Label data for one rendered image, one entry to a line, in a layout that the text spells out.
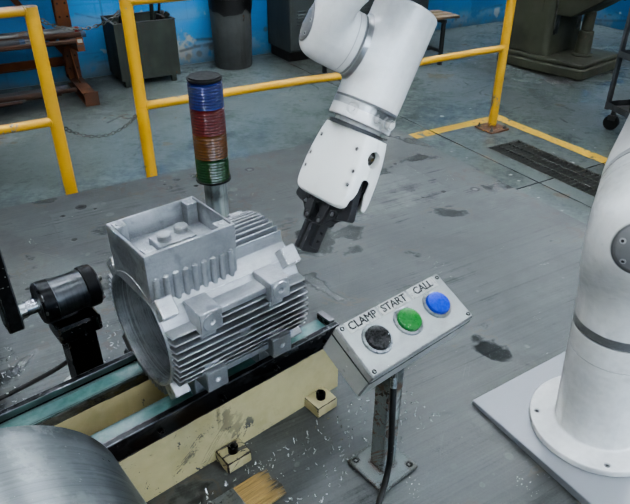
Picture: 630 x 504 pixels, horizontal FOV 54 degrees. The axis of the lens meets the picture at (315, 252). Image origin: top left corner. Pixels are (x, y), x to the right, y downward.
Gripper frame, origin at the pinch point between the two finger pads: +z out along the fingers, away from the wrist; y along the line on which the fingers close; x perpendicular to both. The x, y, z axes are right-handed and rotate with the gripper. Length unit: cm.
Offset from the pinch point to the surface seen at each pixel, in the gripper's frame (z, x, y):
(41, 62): 5, -44, 225
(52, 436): 15.8, 36.7, -17.2
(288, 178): 1, -55, 67
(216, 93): -12.3, -0.7, 33.0
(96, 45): -7, -178, 483
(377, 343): 5.3, 4.9, -19.7
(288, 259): 3.3, 3.8, -1.4
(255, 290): 7.7, 8.2, -2.4
